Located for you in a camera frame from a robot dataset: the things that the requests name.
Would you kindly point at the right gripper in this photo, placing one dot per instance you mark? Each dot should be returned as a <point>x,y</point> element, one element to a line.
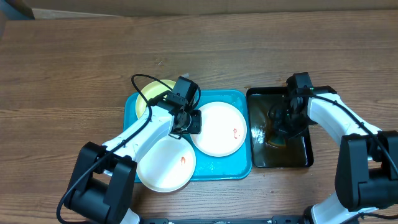
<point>283,127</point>

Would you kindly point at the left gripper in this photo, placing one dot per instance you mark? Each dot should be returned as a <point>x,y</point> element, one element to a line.
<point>196,128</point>

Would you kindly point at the green yellow sponge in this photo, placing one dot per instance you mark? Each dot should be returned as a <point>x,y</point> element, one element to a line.
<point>276,140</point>

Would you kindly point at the pink plate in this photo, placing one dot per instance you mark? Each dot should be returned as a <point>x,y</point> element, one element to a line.
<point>223,129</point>

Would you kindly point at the yellow plate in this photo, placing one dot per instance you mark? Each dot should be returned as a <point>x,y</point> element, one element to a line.
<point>150,91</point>

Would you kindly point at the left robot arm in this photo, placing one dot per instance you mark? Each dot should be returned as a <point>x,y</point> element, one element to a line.
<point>102,181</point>

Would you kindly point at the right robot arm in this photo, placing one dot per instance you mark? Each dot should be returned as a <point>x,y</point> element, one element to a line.
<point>366,172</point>

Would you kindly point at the black water tray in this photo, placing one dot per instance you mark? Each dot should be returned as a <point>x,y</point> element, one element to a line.
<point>298,151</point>

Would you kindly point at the blue plastic tray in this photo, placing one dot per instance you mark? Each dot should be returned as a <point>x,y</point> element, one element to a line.
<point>234,166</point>

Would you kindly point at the small tape scrap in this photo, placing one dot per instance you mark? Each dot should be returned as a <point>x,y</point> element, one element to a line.
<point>185,75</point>

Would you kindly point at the white plate with stain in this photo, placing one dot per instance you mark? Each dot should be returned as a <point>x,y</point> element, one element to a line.
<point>168,166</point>

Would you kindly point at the cardboard board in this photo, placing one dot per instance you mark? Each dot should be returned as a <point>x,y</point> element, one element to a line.
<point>197,7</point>

